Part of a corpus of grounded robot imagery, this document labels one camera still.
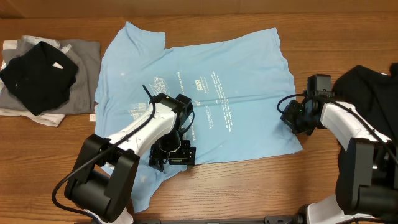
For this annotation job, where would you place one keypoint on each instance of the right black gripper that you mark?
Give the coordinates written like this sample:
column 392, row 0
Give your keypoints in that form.
column 290, row 119

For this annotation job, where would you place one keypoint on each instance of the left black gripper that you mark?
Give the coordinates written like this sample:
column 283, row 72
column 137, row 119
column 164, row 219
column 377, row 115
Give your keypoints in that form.
column 187, row 155

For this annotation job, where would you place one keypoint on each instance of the light blue printed t-shirt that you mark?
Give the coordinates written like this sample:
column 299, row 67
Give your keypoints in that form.
column 237, row 88

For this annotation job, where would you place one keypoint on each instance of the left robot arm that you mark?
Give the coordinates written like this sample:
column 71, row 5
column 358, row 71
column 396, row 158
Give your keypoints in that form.
column 104, row 172

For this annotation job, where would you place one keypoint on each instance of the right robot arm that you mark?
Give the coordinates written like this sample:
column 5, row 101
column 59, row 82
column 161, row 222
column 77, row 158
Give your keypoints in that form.
column 366, row 188

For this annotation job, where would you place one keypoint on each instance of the black t-shirt under blue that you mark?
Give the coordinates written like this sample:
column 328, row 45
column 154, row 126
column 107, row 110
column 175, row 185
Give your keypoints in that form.
column 374, row 96

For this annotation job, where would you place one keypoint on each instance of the folded grey shirt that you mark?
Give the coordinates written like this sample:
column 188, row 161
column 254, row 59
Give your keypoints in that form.
column 85, row 54

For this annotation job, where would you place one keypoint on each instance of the folded white shirt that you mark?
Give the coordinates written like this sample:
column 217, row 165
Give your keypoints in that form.
column 52, row 120

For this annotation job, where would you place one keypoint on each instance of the folded black shirt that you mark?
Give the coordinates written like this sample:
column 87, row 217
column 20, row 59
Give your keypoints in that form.
column 41, row 78

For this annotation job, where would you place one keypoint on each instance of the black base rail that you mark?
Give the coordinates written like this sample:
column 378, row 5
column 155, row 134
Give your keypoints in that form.
column 284, row 219

